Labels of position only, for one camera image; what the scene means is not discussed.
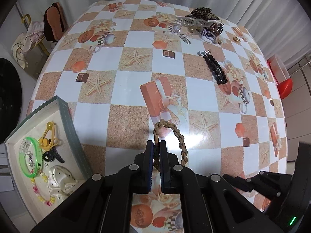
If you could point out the yellow hair clip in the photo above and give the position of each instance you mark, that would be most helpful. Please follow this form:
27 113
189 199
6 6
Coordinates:
48 140

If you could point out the white tray box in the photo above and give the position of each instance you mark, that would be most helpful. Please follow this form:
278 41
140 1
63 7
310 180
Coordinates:
34 191

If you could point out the cream cloth bag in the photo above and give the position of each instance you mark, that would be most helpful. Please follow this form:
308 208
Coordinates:
19 51

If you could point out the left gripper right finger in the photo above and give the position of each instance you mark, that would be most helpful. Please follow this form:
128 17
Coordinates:
166 161

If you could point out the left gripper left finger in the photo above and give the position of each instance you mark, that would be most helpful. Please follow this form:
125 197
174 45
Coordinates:
147 167

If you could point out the checkered tablecloth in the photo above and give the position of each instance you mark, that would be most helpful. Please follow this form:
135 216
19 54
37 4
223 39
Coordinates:
121 70

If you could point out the silver hair clip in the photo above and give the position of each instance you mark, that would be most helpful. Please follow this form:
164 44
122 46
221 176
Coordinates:
28 153

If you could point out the silver keyring clasp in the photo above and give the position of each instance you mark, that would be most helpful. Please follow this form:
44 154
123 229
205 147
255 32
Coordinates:
185 39

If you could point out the gold wire rack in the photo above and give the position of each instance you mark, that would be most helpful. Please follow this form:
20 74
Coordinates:
35 34

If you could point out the white washing machine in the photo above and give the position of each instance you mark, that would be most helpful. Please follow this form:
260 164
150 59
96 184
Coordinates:
11 98

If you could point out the black beaded barrette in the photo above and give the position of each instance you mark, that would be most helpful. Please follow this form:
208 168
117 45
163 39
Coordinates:
215 68

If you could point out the brown slipper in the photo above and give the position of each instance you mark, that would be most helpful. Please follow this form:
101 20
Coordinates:
55 23

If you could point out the red plastic stool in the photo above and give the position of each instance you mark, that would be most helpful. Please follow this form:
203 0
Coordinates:
281 76

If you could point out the green bangle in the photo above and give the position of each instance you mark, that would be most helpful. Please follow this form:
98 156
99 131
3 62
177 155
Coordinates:
37 158

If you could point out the small black hair clip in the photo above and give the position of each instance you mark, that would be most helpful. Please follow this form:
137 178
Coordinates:
51 155

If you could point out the cream satin scrunchie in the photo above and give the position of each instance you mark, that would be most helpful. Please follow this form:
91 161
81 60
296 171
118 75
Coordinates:
61 182

